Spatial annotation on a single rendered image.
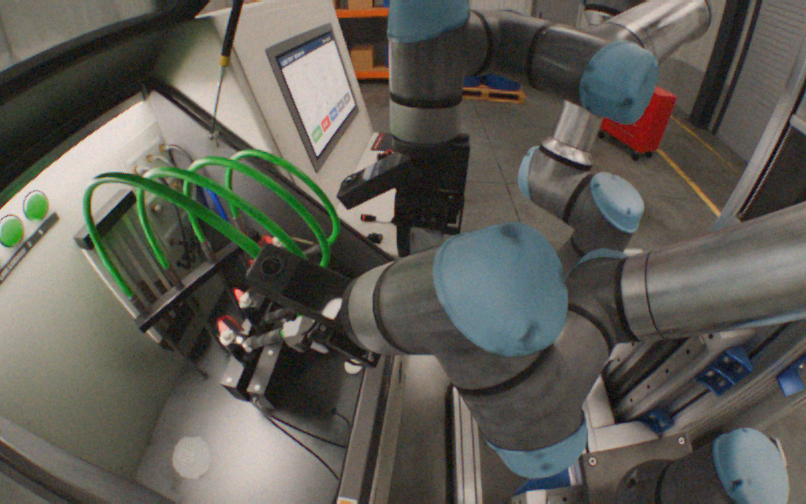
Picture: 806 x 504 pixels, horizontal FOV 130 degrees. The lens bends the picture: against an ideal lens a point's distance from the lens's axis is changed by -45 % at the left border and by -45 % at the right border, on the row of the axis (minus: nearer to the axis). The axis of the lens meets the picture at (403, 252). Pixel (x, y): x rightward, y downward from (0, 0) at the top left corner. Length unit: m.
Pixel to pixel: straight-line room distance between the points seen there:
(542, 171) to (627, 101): 0.41
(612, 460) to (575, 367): 0.38
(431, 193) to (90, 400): 0.73
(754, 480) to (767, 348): 0.22
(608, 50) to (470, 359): 0.27
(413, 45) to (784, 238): 0.31
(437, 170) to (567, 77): 0.17
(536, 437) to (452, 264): 0.13
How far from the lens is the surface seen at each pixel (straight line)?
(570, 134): 0.69
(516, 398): 0.22
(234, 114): 0.75
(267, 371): 0.69
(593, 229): 0.67
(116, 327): 0.80
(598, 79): 0.32
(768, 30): 7.50
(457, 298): 0.17
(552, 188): 0.69
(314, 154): 0.91
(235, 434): 0.84
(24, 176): 0.63
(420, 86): 0.33
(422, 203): 0.39
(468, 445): 1.39
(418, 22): 0.32
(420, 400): 1.67
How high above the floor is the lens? 1.56
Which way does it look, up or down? 44 degrees down
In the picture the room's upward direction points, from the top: straight up
